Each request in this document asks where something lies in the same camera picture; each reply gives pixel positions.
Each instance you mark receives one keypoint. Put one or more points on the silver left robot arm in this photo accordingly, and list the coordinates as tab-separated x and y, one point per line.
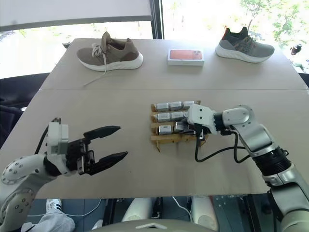
24	166

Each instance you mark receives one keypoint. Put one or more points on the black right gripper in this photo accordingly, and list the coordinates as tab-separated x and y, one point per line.
201	133

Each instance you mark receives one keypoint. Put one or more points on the black chair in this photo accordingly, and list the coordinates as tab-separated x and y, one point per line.
21	89

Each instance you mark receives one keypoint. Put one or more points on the beige robot torso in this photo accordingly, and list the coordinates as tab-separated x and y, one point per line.
149	226

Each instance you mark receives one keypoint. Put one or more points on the dark perforated panel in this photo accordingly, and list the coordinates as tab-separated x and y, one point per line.
239	212

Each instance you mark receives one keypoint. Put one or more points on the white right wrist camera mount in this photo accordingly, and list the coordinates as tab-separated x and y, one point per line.
200	116

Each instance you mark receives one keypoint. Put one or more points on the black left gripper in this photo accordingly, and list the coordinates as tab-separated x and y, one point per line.
80	154

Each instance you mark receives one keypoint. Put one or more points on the green round object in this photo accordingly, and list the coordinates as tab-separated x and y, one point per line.
299	64

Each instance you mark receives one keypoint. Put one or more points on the white roller blind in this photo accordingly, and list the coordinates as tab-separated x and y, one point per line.
72	10

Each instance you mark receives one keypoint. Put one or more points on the small silver camera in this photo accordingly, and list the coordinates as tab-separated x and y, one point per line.
165	130
188	104
176	105
163	107
180	126
178	115
163	117

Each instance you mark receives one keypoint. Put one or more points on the grey sneaker with red laces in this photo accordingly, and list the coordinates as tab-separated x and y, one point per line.
243	48

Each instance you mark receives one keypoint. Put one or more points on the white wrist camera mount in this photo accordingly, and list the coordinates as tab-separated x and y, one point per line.
200	116
58	137

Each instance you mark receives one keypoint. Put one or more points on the wooden rack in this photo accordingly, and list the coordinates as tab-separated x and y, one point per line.
166	141

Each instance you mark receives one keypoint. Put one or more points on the white striped sneaker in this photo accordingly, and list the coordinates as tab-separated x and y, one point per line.
53	206

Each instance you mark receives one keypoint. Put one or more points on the brown sneaker with white laces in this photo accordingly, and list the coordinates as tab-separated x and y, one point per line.
113	54

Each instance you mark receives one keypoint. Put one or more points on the white box with orange phone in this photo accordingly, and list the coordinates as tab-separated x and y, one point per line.
185	57

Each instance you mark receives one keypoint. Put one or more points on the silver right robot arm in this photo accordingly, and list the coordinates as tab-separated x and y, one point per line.
256	137

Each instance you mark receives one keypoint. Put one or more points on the dark brown bottle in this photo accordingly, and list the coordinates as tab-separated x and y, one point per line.
296	48

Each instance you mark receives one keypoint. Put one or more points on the small dark object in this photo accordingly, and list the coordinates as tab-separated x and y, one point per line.
66	44

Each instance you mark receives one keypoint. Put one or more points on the dark window frame post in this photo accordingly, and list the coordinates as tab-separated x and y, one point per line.
157	19

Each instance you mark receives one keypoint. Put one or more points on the white rounded shape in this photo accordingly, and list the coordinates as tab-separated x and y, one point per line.
137	209
205	212

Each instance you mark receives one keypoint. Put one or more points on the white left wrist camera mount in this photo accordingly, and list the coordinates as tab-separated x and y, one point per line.
58	137

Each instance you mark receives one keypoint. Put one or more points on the grey trouser leg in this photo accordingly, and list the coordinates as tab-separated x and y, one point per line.
50	223

